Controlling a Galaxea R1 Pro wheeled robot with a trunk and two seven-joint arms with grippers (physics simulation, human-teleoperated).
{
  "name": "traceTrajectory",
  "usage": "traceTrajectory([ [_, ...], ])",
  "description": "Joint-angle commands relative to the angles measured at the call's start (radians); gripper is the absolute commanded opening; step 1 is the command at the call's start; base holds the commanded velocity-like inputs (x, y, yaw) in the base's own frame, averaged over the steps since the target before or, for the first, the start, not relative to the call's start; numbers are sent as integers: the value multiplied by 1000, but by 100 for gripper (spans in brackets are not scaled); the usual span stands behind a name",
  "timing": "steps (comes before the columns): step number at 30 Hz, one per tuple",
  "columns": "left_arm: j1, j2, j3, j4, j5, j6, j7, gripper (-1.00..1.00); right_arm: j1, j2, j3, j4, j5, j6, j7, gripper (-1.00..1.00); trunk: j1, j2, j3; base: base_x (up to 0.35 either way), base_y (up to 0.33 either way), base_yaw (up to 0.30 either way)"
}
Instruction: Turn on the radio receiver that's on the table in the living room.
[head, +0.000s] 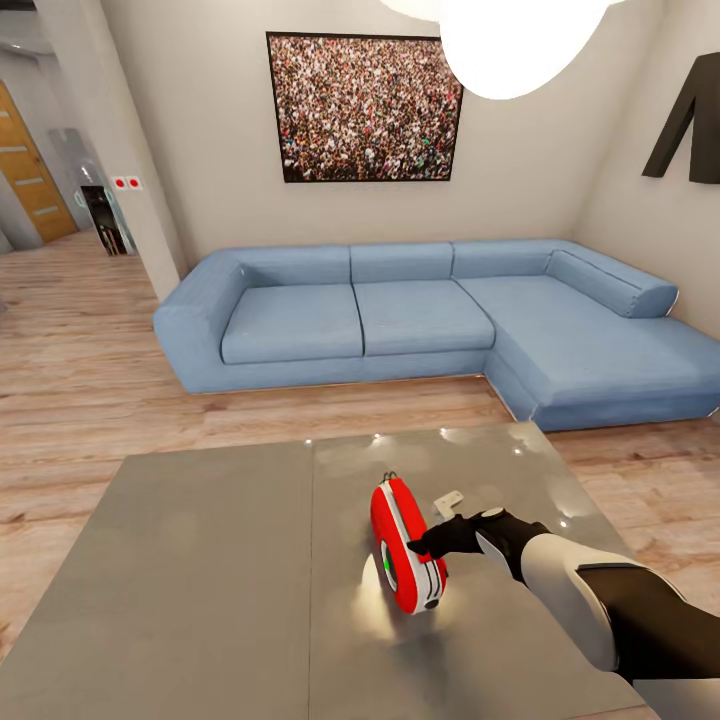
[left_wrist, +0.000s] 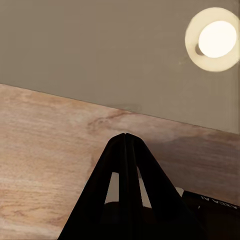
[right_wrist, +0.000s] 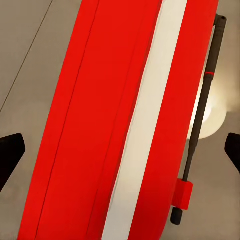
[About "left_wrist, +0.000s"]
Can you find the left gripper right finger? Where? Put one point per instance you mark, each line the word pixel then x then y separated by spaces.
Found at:
pixel 174 220

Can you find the coffee table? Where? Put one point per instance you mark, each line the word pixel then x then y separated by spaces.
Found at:
pixel 172 59

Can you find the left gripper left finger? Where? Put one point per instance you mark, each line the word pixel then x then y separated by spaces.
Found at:
pixel 84 221

